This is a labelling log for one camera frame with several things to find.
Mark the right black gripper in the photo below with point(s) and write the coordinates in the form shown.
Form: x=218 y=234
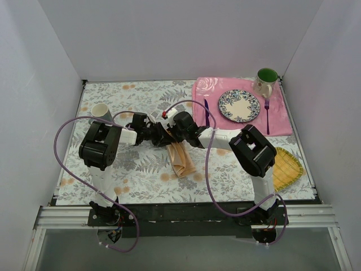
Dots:
x=174 y=134

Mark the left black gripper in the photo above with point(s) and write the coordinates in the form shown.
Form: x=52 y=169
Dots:
x=159 y=134

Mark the orange satin napkin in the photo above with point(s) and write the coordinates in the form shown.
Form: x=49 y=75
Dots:
x=180 y=159

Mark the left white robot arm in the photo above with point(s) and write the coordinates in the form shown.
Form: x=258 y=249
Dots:
x=99 y=147

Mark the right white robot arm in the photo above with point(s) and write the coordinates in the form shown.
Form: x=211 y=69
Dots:
x=253 y=151

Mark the grey mug white inside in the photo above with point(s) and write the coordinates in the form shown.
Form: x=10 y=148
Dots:
x=101 y=110

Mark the floral mug green inside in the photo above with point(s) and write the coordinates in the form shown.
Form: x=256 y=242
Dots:
x=264 y=82

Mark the purple knife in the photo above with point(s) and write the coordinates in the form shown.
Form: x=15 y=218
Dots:
x=207 y=121

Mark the pink floral placemat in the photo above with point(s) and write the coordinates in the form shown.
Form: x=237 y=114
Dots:
x=211 y=88

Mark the blue floral plate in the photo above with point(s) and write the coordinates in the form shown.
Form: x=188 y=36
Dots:
x=239 y=106

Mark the purple fork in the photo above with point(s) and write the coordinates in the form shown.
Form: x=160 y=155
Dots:
x=267 y=106

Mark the yellow bamboo mat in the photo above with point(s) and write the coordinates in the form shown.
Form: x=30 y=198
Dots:
x=287 y=169

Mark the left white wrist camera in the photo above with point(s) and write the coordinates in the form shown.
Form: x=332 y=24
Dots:
x=153 y=117

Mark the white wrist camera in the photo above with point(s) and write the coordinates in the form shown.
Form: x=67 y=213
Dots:
x=153 y=117
x=169 y=116

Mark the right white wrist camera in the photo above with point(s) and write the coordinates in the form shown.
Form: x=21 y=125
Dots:
x=169 y=116

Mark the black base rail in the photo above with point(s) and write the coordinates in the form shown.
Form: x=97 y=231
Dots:
x=233 y=226

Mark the aluminium frame rail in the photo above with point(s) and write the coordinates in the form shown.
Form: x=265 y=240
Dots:
x=299 y=216

